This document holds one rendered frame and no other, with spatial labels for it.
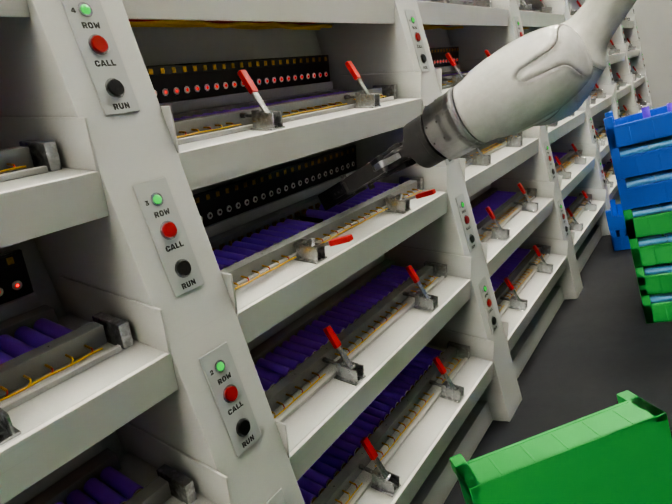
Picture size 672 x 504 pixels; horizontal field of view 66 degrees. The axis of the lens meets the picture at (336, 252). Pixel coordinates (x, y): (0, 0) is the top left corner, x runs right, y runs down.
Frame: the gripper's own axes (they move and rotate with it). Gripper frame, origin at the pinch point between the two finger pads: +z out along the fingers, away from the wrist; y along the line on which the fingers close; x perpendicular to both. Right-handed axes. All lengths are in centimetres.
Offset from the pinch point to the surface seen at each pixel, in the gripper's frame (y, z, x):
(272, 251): 21.1, -0.2, 3.9
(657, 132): -77, -35, 20
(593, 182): -166, 5, 37
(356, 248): 8.4, -3.7, 9.3
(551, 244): -96, 7, 41
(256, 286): 27.3, -1.0, 7.1
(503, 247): -48, 0, 28
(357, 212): -1.0, -0.1, 4.3
